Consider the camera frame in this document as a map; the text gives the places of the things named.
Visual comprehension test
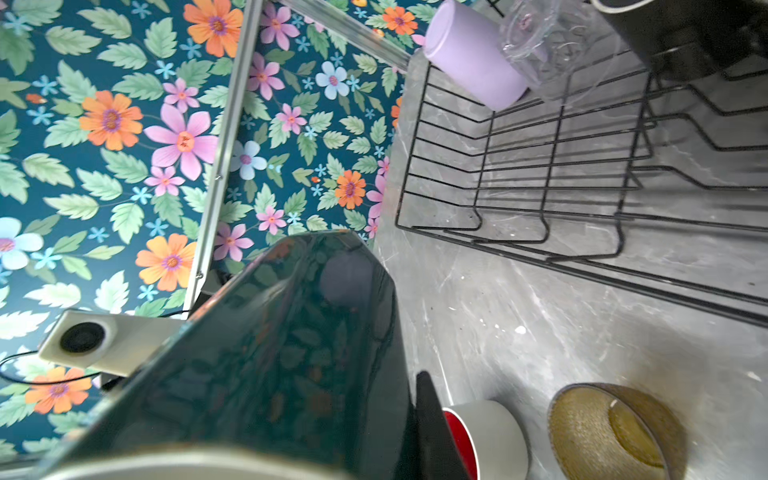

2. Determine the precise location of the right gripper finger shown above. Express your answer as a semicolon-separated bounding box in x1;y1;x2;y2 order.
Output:
415;371;470;480

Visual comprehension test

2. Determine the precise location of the lilac plastic cup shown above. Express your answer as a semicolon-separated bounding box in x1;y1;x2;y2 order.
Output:
423;1;528;111

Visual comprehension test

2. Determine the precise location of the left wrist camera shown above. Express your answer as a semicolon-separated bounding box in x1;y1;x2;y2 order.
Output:
38;310;187;377

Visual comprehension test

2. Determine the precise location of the black mug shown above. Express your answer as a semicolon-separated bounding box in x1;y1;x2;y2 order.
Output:
591;0;767;82

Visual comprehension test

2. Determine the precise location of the cream mug green outside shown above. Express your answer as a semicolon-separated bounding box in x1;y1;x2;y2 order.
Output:
32;230;419;479

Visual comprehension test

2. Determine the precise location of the black wire dish rack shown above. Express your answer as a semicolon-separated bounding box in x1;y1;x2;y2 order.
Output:
395;33;767;327

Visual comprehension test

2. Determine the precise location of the clear glass cup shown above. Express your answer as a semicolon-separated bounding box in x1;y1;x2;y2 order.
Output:
500;1;621;109

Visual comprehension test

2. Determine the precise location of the red mug white outside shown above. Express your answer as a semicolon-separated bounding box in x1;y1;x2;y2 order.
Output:
443;400;529;480

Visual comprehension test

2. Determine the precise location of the olive green glass cup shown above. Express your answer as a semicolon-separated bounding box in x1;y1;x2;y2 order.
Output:
547;383;688;479

